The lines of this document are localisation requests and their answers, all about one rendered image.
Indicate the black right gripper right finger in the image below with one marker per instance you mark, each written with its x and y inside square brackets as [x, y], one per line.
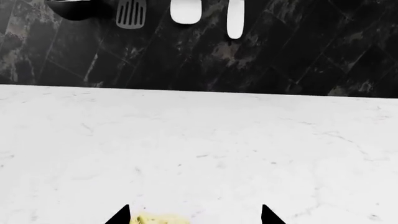
[270, 217]

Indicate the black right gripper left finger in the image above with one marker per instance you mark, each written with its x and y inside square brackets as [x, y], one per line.
[121, 217]

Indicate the yellow sponge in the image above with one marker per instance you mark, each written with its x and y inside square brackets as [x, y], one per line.
[161, 219]

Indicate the grey slotted spatula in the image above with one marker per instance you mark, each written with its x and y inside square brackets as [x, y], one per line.
[131, 15]

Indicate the black hanging pan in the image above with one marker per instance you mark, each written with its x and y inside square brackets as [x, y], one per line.
[76, 10]

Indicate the wide white hanging utensil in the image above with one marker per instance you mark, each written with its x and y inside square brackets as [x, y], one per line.
[185, 11]

